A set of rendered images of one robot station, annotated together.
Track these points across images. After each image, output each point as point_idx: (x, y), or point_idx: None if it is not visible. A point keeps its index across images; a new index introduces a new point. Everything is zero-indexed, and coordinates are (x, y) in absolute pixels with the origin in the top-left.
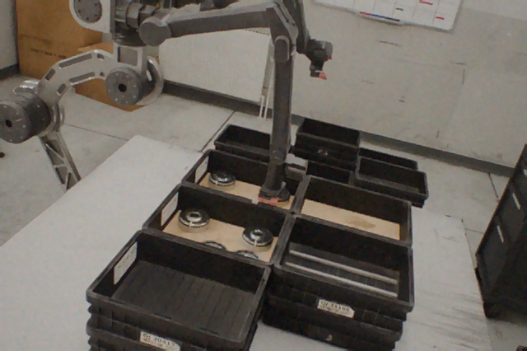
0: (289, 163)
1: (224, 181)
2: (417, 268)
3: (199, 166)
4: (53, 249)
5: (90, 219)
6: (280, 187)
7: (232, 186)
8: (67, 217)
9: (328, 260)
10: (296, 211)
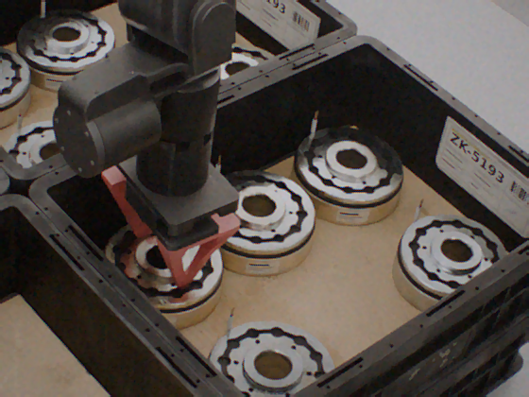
0: (111, 50)
1: (420, 243)
2: None
3: (474, 137)
4: (376, 1)
5: (478, 86)
6: (138, 170)
7: (401, 280)
8: (498, 55)
9: None
10: (19, 203)
